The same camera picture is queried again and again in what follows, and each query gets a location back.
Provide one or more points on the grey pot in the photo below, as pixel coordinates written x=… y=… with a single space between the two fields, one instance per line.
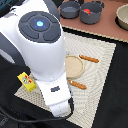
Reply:
x=95 y=7
x=69 y=9

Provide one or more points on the left grey pot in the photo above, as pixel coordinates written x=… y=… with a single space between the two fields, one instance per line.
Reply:
x=69 y=9

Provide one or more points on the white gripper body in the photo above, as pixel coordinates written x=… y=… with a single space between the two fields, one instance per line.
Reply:
x=56 y=95

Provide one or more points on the woven beige placemat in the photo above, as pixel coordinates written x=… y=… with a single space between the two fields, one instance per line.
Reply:
x=86 y=101

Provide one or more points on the right grey pot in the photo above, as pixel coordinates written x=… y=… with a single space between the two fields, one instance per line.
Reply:
x=95 y=7

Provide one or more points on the knife with wooden handle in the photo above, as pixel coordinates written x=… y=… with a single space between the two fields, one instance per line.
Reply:
x=89 y=58

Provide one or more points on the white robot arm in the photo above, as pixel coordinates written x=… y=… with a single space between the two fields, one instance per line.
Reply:
x=31 y=35

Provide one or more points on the fork with wooden handle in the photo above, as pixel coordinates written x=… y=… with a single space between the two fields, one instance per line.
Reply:
x=76 y=84

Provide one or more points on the red toy tomato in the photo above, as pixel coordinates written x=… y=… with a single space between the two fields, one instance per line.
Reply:
x=87 y=11

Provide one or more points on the yellow butter block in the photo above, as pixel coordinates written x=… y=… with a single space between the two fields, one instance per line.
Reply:
x=27 y=81

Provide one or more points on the round wooden plate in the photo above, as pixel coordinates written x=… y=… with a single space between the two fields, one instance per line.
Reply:
x=74 y=66

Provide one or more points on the pink mat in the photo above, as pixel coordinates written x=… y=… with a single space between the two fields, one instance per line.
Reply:
x=106 y=27

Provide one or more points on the cream bowl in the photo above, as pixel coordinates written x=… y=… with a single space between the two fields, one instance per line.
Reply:
x=122 y=15

